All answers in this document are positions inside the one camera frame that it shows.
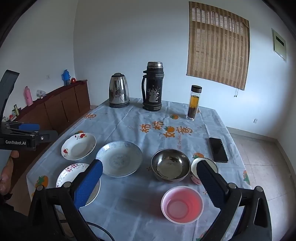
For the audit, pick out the wall electrical panel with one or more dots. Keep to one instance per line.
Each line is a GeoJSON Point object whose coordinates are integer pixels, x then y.
{"type": "Point", "coordinates": [278, 44]}

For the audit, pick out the brown wooden cabinet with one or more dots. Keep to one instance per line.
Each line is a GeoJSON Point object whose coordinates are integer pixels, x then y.
{"type": "Point", "coordinates": [60, 109]}

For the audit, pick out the pink plastic bowl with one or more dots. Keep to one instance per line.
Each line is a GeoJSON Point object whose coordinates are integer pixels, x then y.
{"type": "Point", "coordinates": [182, 206]}

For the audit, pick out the white plate with pink flowers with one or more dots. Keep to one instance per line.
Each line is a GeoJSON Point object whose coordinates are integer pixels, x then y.
{"type": "Point", "coordinates": [66, 173]}

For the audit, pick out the green bottle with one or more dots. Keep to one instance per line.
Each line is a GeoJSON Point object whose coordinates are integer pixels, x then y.
{"type": "Point", "coordinates": [15, 111]}

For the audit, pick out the black smartphone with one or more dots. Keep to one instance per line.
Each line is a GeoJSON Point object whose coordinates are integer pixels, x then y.
{"type": "Point", "coordinates": [218, 150]}

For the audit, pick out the clear plastic bag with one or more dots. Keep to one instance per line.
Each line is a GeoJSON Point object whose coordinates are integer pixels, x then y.
{"type": "Point", "coordinates": [40, 93]}

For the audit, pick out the glass tea bottle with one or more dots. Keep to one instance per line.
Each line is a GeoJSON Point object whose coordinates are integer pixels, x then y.
{"type": "Point", "coordinates": [193, 104]}

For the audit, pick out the small red ornament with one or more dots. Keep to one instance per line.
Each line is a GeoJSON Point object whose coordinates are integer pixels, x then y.
{"type": "Point", "coordinates": [73, 80]}

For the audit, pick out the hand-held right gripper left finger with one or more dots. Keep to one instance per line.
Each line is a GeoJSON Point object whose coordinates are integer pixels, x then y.
{"type": "Point", "coordinates": [89, 183]}

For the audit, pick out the white plate with red flowers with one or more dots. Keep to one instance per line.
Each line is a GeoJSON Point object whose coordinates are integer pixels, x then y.
{"type": "Point", "coordinates": [79, 148]}

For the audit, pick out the blue thermos jug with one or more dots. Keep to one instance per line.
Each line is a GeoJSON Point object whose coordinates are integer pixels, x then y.
{"type": "Point", "coordinates": [66, 77]}

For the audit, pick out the person's left hand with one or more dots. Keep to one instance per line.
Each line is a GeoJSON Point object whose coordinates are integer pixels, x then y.
{"type": "Point", "coordinates": [7, 171]}

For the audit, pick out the white enamel bowl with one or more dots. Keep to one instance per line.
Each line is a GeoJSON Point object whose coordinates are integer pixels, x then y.
{"type": "Point", "coordinates": [194, 167]}

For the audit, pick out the blue patterned plate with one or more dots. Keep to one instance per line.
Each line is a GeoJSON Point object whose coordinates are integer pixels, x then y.
{"type": "Point", "coordinates": [120, 160]}

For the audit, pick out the bamboo window blind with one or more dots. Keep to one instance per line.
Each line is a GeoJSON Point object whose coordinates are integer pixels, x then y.
{"type": "Point", "coordinates": [217, 46]}

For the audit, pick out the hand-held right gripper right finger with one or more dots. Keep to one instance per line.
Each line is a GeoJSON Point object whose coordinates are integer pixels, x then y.
{"type": "Point", "coordinates": [210, 185]}

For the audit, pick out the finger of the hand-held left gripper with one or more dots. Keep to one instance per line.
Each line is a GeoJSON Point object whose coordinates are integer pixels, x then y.
{"type": "Point", "coordinates": [29, 127]}
{"type": "Point", "coordinates": [47, 135]}

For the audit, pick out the stainless steel electric kettle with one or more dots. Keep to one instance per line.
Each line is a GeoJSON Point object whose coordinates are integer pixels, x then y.
{"type": "Point", "coordinates": [119, 90]}

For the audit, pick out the worn black thermos flask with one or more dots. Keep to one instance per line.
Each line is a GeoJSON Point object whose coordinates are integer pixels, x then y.
{"type": "Point", "coordinates": [152, 90]}

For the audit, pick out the stainless steel bowl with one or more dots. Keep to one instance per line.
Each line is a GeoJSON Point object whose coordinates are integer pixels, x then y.
{"type": "Point", "coordinates": [170, 165]}

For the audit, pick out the pink bottle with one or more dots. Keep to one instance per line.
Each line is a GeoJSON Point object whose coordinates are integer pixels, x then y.
{"type": "Point", "coordinates": [28, 97]}

